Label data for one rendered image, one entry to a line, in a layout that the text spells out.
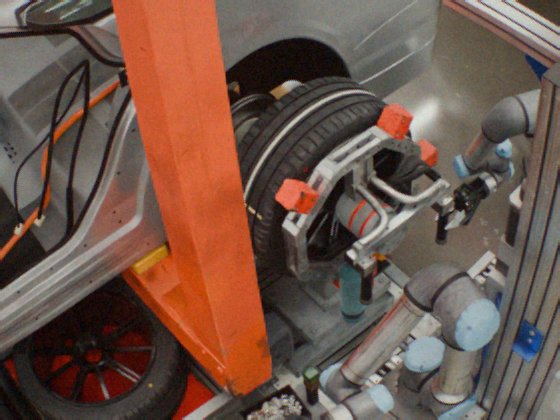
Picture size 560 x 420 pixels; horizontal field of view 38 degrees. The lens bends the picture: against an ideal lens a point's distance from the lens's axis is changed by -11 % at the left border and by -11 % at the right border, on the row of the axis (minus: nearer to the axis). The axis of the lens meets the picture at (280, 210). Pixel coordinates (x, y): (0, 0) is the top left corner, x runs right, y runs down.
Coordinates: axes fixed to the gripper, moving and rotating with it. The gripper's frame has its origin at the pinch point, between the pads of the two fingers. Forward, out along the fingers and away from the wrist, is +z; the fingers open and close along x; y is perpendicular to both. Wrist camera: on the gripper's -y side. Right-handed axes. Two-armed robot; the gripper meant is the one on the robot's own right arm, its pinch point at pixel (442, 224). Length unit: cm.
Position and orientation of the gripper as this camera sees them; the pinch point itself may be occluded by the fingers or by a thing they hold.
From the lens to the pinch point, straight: 288.7
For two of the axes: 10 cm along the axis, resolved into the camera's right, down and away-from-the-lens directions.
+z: -7.7, 5.3, -3.6
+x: 6.4, 5.6, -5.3
